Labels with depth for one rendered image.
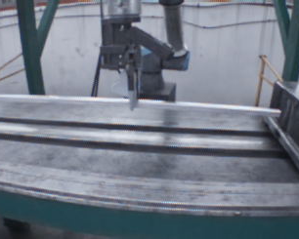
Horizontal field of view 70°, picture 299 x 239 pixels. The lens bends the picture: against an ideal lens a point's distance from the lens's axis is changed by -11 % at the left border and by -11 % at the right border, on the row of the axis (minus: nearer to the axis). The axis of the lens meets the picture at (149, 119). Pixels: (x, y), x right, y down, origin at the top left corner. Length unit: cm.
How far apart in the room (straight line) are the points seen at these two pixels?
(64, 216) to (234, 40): 219
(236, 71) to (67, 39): 177
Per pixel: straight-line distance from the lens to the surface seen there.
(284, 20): 146
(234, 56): 244
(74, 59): 261
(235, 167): 53
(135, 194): 42
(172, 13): 104
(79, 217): 49
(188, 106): 56
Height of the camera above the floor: 104
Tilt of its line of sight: 25 degrees down
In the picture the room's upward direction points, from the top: straight up
